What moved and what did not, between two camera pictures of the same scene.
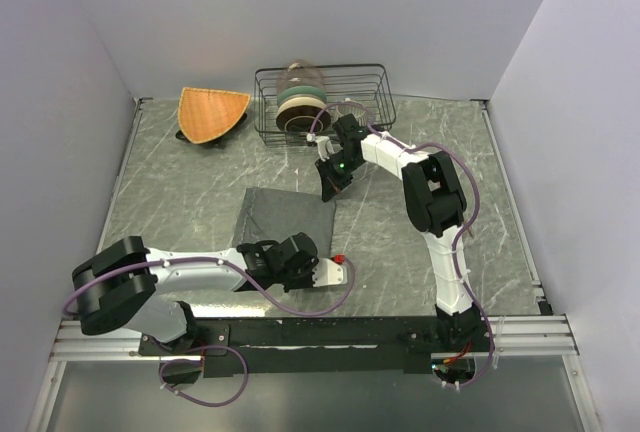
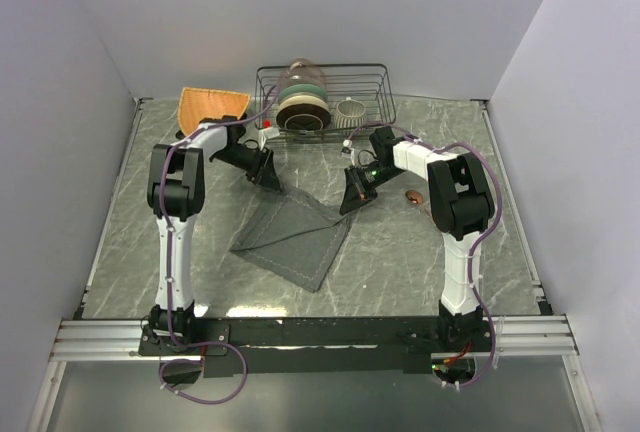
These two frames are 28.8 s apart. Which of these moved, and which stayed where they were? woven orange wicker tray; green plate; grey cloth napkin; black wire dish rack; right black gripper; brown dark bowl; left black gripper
Moved: right black gripper; grey cloth napkin; left black gripper
Stayed: woven orange wicker tray; green plate; brown dark bowl; black wire dish rack
